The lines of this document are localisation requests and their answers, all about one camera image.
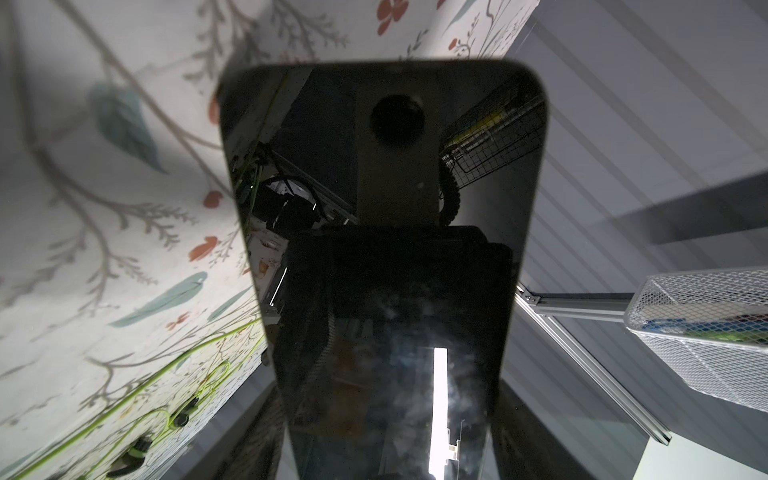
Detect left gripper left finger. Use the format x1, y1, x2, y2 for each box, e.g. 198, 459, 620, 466
213, 386, 285, 480

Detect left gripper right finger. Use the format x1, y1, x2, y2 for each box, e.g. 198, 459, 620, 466
491, 380, 594, 480

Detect green wired earphones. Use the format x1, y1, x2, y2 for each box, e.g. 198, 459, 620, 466
1, 319, 267, 479

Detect black smartphone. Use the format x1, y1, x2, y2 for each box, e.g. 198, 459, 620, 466
216, 60, 548, 479

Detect floral table mat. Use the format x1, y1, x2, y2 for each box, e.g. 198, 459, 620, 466
1, 1, 536, 471

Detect white wire mesh basket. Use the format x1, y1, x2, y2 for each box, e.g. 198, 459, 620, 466
624, 266, 767, 412

